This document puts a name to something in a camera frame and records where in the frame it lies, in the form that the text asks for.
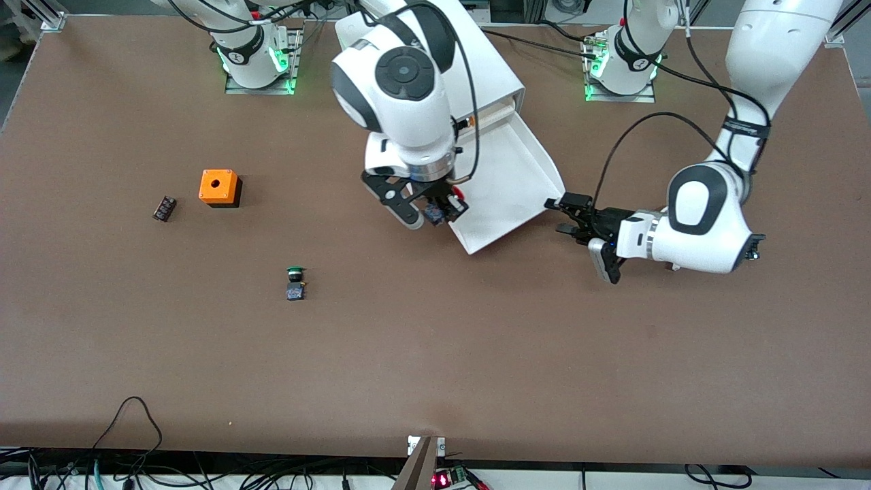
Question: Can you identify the circuit board with red light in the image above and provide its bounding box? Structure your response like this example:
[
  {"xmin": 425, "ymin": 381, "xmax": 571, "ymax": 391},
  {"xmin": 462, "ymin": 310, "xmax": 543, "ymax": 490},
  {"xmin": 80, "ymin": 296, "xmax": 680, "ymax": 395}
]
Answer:
[{"xmin": 433, "ymin": 465, "xmax": 491, "ymax": 490}]

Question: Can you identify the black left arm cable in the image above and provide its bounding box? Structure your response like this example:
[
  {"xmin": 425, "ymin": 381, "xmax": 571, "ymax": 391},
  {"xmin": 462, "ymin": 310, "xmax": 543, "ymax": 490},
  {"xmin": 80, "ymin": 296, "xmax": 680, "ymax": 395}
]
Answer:
[{"xmin": 593, "ymin": 0, "xmax": 773, "ymax": 213}]

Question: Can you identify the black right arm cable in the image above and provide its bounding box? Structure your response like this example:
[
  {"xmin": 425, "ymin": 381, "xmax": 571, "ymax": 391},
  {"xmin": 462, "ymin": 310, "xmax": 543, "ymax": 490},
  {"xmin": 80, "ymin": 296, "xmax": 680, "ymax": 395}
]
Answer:
[{"xmin": 354, "ymin": 0, "xmax": 481, "ymax": 184}]

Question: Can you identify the brown metal post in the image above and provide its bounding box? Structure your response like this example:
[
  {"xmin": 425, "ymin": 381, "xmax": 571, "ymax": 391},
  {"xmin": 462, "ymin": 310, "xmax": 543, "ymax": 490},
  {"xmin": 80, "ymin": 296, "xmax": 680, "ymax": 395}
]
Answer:
[{"xmin": 391, "ymin": 439, "xmax": 438, "ymax": 490}]

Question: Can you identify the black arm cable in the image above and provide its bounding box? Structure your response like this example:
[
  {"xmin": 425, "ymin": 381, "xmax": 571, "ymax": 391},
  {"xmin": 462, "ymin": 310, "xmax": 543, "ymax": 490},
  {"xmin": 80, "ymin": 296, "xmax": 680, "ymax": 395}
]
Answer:
[
  {"xmin": 593, "ymin": 0, "xmax": 773, "ymax": 213},
  {"xmin": 354, "ymin": 0, "xmax": 481, "ymax": 184}
]

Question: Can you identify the black braided cable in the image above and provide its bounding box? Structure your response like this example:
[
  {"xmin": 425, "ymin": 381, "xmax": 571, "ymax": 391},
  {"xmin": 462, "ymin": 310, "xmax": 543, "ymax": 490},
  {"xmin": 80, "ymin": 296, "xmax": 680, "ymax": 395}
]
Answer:
[{"xmin": 482, "ymin": 27, "xmax": 603, "ymax": 59}]

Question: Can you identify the thin black looped cable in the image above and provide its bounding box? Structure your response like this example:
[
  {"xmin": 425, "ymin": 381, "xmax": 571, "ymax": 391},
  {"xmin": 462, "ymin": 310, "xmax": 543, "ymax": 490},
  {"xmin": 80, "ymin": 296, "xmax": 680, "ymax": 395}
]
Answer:
[{"xmin": 92, "ymin": 397, "xmax": 164, "ymax": 453}]

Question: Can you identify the aluminium frame profile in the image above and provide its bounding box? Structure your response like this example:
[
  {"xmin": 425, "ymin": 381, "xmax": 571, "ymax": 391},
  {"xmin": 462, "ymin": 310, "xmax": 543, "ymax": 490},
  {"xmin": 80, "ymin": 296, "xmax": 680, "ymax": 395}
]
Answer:
[
  {"xmin": 825, "ymin": 0, "xmax": 871, "ymax": 47},
  {"xmin": 20, "ymin": 0, "xmax": 67, "ymax": 32}
]

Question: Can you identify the red push button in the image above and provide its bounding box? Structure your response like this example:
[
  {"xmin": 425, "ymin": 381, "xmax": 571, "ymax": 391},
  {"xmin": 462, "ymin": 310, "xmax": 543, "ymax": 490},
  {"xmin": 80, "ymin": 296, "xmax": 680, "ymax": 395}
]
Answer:
[{"xmin": 423, "ymin": 189, "xmax": 467, "ymax": 227}]

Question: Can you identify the orange box with hole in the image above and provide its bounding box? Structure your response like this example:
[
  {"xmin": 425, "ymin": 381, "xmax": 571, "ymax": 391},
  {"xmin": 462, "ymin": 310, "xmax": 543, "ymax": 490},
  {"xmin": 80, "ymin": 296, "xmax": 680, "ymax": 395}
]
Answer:
[{"xmin": 199, "ymin": 169, "xmax": 243, "ymax": 209}]

